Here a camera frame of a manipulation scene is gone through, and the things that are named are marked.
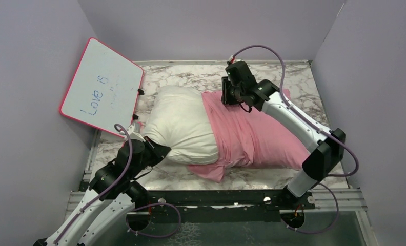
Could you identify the pink floral pillowcase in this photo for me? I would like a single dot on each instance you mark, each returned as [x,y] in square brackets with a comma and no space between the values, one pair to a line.
[247,140]

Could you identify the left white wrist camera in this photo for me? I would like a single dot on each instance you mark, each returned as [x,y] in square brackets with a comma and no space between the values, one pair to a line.
[134,131]

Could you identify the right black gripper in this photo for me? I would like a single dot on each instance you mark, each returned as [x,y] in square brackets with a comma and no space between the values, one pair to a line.
[226,99]

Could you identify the pink framed whiteboard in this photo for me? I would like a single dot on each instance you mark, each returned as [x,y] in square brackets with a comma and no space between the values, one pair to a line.
[104,89]

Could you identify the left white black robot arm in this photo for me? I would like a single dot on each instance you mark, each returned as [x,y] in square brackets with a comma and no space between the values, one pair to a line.
[117,178]

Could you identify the white pillow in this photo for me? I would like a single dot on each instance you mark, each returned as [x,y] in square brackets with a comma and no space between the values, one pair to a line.
[178,120]

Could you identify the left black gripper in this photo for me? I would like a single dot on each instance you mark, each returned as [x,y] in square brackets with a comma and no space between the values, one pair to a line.
[160,152]

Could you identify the black mounting rail base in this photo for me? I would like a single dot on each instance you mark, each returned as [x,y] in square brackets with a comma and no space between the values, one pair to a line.
[208,206]

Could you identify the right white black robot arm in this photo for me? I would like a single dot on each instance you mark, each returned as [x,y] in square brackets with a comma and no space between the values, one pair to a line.
[324,145]

